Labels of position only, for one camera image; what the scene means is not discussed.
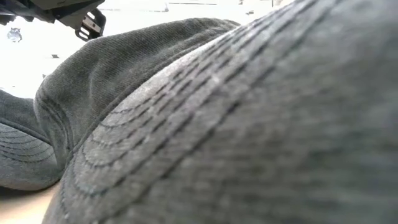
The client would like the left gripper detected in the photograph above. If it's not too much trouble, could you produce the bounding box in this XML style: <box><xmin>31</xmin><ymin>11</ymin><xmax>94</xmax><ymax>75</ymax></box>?
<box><xmin>0</xmin><ymin>0</ymin><xmax>106</xmax><ymax>26</ymax></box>

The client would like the black ceiling-hung device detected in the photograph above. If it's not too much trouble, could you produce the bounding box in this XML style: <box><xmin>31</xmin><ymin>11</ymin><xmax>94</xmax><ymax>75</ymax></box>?
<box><xmin>6</xmin><ymin>27</ymin><xmax>23</xmax><ymax>44</ymax></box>

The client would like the dark grey baseball cap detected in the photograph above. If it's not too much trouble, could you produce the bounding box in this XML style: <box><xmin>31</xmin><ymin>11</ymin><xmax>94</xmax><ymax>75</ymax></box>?
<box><xmin>33</xmin><ymin>0</ymin><xmax>398</xmax><ymax>224</ymax></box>
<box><xmin>0</xmin><ymin>89</ymin><xmax>65</xmax><ymax>191</ymax></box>

